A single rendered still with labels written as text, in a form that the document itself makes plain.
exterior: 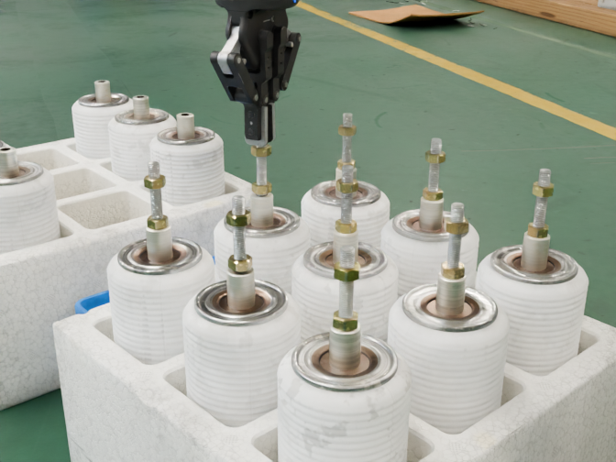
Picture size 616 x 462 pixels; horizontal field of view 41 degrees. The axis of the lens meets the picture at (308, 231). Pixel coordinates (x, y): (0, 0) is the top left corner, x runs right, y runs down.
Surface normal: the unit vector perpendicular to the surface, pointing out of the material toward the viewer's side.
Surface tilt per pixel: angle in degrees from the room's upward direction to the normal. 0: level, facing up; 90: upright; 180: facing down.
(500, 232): 0
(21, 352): 90
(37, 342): 90
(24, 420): 0
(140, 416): 90
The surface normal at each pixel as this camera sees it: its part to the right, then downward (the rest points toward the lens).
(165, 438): -0.74, 0.26
